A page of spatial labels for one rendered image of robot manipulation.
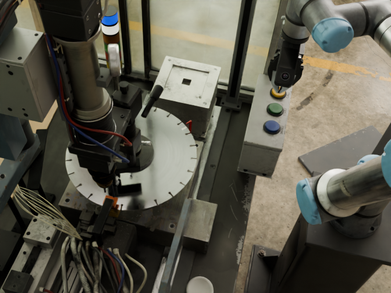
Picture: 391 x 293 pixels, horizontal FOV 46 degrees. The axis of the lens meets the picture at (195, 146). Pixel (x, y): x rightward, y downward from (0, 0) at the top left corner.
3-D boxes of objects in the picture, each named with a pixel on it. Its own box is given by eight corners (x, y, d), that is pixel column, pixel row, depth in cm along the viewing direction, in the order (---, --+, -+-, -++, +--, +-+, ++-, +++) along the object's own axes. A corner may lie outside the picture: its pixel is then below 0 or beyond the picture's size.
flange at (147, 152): (112, 174, 113) (112, 168, 111) (107, 139, 119) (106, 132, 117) (157, 167, 115) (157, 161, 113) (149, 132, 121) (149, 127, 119)
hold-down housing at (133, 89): (126, 135, 105) (119, 71, 89) (145, 142, 104) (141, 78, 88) (114, 153, 102) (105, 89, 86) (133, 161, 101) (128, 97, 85)
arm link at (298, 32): (315, 29, 108) (280, 22, 109) (309, 44, 112) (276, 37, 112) (317, 9, 112) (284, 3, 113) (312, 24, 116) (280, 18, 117)
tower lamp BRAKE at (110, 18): (104, 13, 122) (103, 3, 119) (120, 16, 121) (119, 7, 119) (98, 23, 119) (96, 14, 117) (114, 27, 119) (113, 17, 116)
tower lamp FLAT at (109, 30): (105, 22, 124) (104, 14, 122) (121, 26, 124) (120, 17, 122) (99, 33, 122) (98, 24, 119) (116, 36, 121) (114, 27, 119)
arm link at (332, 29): (375, 21, 96) (349, -10, 102) (327, 30, 93) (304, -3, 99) (362, 50, 102) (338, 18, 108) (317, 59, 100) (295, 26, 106)
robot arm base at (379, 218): (379, 198, 137) (391, 180, 129) (379, 243, 128) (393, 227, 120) (327, 186, 138) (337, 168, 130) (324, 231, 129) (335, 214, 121)
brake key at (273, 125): (265, 122, 134) (266, 118, 132) (278, 125, 133) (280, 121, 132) (263, 133, 131) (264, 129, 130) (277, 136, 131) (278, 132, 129)
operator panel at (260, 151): (251, 104, 157) (259, 72, 145) (283, 111, 156) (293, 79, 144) (237, 171, 140) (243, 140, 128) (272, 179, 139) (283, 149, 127)
